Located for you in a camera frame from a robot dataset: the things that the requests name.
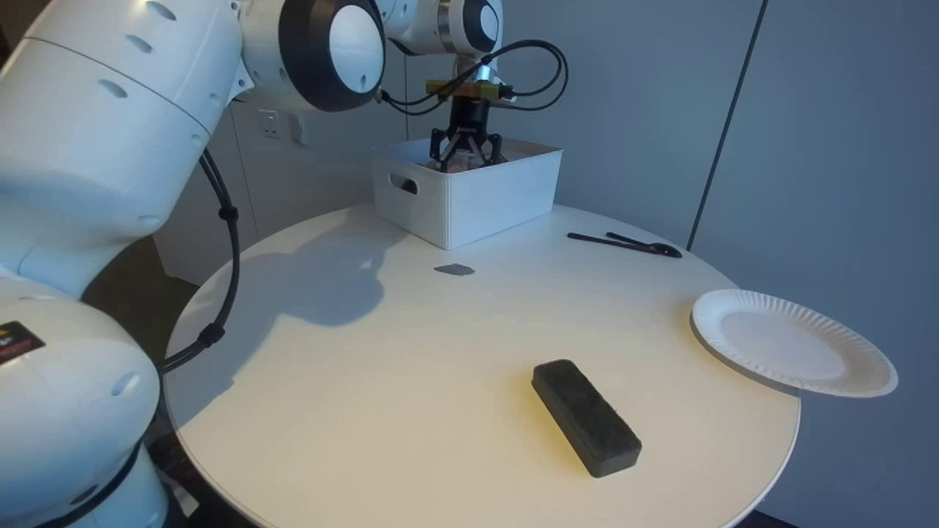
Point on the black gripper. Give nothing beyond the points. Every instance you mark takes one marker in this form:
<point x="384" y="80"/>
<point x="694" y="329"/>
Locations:
<point x="471" y="119"/>

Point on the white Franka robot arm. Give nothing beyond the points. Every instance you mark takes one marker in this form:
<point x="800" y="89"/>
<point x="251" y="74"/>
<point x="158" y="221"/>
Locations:
<point x="98" y="119"/>

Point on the white plastic basket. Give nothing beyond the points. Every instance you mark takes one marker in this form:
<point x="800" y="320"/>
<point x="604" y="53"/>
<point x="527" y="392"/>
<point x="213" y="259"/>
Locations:
<point x="478" y="200"/>

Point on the black pen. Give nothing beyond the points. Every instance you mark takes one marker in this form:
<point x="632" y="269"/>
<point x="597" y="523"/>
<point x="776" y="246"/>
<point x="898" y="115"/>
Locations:
<point x="602" y="243"/>
<point x="648" y="247"/>

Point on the black rectangular block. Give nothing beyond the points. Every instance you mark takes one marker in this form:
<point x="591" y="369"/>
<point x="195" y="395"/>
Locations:
<point x="584" y="414"/>

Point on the white paper plate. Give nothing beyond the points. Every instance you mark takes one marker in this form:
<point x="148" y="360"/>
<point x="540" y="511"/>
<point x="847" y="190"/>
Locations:
<point x="786" y="342"/>

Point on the yellow wrist camera mount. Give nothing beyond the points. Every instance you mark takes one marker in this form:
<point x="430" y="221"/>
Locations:
<point x="471" y="92"/>

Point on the white wall socket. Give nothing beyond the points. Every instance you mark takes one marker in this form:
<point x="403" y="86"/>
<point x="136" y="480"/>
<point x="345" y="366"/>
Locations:
<point x="279" y="124"/>

